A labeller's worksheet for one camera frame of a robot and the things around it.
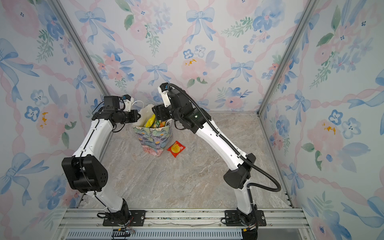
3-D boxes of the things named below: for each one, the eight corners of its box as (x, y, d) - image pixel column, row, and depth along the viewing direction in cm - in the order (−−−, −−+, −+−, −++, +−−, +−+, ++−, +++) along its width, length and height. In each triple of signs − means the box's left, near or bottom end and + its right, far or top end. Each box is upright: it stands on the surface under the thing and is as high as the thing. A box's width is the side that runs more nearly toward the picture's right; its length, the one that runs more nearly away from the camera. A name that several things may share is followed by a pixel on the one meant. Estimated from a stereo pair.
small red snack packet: (167, 151, 101) (166, 149, 99) (176, 142, 105) (176, 140, 104) (176, 157, 97) (175, 156, 96) (185, 148, 102) (185, 146, 100)
